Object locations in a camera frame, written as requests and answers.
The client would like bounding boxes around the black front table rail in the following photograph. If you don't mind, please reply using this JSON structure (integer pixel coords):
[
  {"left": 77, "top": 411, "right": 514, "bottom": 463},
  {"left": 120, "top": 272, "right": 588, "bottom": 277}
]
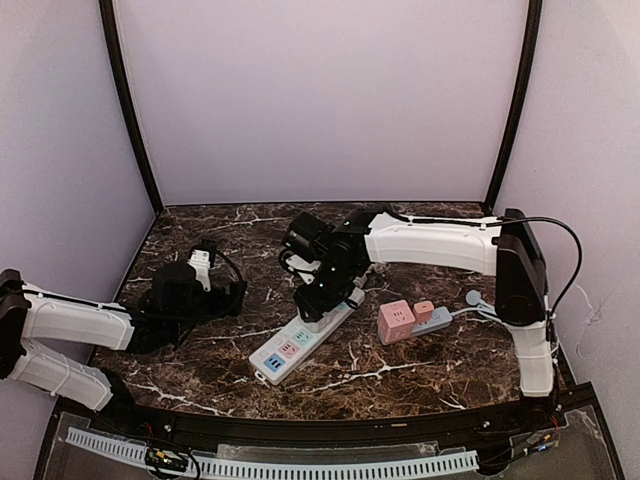
[{"left": 75, "top": 383, "right": 593, "bottom": 450}]

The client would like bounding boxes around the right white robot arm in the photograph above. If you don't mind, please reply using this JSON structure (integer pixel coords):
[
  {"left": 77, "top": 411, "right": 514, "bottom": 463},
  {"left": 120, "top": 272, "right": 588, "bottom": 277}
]
[{"left": 282, "top": 208, "right": 557, "bottom": 398}]

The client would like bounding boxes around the white cube socket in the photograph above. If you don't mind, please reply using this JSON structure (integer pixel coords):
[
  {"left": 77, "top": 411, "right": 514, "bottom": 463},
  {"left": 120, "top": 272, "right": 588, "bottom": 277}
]
[{"left": 305, "top": 312, "right": 336, "bottom": 333}]

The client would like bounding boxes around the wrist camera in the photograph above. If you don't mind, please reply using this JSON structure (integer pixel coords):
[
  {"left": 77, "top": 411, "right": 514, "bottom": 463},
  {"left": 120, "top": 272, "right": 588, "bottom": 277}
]
[
  {"left": 188, "top": 241, "right": 216, "bottom": 293},
  {"left": 278, "top": 249, "right": 320, "bottom": 284}
]

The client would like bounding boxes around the large pink cube socket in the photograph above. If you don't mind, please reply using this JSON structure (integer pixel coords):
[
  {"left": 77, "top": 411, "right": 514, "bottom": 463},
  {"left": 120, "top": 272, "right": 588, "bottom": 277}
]
[{"left": 377, "top": 300, "right": 415, "bottom": 345}]

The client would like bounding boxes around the small pink plug adapter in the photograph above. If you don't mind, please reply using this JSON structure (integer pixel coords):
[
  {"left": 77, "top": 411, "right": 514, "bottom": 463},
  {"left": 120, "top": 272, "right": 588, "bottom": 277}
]
[{"left": 413, "top": 301, "right": 435, "bottom": 325}]

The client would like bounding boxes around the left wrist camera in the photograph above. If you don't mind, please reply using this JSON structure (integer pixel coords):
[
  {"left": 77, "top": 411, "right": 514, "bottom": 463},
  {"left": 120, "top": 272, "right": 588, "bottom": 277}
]
[{"left": 188, "top": 241, "right": 216, "bottom": 293}]

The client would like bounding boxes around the small circuit board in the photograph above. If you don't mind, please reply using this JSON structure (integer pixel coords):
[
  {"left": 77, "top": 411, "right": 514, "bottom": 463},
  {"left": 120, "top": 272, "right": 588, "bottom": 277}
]
[{"left": 144, "top": 448, "right": 188, "bottom": 472}]

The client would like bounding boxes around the right black frame post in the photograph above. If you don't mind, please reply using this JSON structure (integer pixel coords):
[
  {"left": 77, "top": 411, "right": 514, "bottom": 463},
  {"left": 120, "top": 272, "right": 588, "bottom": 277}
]
[{"left": 483, "top": 0, "right": 543, "bottom": 212}]

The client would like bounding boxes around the grey-blue power strip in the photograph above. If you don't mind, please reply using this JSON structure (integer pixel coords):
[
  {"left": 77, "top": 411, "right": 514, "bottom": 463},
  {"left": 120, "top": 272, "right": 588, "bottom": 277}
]
[{"left": 408, "top": 307, "right": 453, "bottom": 339}]

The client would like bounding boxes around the white multicolour power strip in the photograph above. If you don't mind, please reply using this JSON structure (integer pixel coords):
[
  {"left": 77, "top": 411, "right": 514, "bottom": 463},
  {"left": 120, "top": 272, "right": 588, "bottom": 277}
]
[{"left": 249, "top": 288, "right": 365, "bottom": 385}]

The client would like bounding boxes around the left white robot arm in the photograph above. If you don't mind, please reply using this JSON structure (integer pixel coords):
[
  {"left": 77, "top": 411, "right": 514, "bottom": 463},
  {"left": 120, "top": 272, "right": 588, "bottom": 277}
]
[{"left": 1, "top": 262, "right": 247, "bottom": 412}]

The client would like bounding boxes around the black frame post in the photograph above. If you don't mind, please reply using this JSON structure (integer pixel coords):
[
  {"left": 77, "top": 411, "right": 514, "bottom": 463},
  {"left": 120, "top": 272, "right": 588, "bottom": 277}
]
[
  {"left": 483, "top": 0, "right": 543, "bottom": 212},
  {"left": 98, "top": 0, "right": 164, "bottom": 216}
]

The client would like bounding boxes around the white slotted cable duct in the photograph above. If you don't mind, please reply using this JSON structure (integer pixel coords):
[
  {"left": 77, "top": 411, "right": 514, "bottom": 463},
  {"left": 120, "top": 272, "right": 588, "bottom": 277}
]
[{"left": 64, "top": 427, "right": 479, "bottom": 479}]

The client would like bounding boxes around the left black frame post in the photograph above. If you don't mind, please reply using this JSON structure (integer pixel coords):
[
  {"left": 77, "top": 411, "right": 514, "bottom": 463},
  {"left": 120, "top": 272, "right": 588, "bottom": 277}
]
[{"left": 98, "top": 0, "right": 164, "bottom": 216}]

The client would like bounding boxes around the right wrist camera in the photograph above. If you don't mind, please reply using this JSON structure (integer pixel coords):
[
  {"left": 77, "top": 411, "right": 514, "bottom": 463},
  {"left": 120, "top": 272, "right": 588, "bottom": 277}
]
[{"left": 278, "top": 249, "right": 320, "bottom": 284}]

